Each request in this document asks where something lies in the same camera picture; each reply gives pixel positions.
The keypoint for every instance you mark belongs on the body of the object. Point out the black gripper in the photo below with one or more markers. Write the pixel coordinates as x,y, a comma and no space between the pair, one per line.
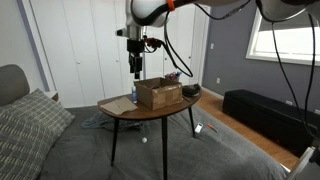
136,56

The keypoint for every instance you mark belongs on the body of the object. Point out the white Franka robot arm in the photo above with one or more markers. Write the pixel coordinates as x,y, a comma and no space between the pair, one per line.
146,11

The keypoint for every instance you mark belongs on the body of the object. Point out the brown cardboard box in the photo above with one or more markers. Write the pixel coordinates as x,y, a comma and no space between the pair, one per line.
163,96

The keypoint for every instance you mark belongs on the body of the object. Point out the pink cup of pens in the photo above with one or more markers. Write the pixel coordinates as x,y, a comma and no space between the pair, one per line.
172,77

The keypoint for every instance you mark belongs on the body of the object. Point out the flat brown cardboard sheet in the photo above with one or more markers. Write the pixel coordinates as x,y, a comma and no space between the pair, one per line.
118,106

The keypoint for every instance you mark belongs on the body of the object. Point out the round wooden side table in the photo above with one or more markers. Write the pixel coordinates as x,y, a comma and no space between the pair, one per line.
143,114

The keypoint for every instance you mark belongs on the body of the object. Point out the pencil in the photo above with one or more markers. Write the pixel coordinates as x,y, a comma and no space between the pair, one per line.
185,98

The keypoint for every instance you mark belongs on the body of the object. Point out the black case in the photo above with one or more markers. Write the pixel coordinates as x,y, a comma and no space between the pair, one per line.
190,90

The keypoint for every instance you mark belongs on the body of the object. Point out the white bifold closet door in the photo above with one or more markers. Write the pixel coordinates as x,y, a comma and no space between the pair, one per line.
83,50
186,40

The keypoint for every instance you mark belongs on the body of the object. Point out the crumpled blue cloth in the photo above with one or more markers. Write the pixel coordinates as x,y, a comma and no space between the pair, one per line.
96,120

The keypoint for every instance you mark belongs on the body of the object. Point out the small white ball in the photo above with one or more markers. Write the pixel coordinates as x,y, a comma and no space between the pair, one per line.
144,140

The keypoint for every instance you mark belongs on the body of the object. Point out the white remote control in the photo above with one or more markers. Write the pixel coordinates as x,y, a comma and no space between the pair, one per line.
199,128

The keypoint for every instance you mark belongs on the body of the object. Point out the white wooden nightstand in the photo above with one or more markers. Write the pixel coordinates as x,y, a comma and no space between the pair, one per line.
53,96

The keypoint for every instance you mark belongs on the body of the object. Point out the grey plaid pillow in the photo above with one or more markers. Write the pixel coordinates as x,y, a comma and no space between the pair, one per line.
40,113

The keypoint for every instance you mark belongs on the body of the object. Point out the grey bed blanket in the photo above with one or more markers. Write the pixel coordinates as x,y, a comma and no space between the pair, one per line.
213,156

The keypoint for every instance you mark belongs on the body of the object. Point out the grey upholstered headboard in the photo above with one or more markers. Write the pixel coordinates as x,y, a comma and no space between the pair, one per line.
11,83

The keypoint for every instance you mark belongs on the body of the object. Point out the black storage bench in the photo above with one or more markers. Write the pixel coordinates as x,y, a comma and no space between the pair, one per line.
266,116

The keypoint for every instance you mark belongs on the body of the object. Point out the grey dash patterned pillow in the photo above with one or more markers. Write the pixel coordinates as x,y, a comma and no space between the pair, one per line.
20,150

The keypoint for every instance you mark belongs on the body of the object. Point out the white framed window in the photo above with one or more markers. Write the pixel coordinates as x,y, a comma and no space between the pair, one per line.
293,43

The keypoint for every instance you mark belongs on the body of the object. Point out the wrist camera with orange mount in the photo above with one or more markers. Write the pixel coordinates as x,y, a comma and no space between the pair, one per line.
154,42

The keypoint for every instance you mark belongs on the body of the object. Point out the white light switch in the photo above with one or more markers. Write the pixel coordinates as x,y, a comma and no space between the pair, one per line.
211,46

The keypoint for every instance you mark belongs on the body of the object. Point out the white wall outlet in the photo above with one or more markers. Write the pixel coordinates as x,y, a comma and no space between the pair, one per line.
317,111
218,80
289,102

